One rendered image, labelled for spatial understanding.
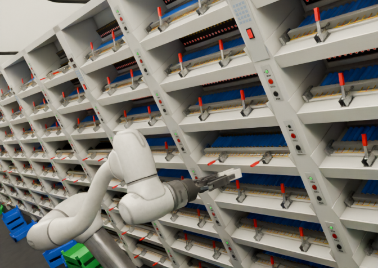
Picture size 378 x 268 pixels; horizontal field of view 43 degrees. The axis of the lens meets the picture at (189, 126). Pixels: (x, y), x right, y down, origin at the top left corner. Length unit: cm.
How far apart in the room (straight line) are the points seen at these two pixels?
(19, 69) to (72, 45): 140
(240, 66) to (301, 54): 27
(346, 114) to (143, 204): 63
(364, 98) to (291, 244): 81
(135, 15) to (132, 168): 81
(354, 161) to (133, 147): 66
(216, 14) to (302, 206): 75
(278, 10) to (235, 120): 44
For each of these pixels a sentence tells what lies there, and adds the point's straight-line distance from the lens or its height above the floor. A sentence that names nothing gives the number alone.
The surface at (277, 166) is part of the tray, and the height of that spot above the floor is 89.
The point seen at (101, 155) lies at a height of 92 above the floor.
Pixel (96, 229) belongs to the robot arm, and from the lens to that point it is 196.
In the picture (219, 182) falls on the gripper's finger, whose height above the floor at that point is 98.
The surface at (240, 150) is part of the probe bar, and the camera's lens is 191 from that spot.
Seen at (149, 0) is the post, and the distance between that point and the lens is 210.
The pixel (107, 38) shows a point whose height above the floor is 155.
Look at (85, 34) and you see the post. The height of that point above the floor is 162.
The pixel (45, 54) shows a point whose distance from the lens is 336.
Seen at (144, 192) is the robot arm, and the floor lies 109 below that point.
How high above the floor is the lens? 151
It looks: 12 degrees down
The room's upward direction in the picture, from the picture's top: 25 degrees counter-clockwise
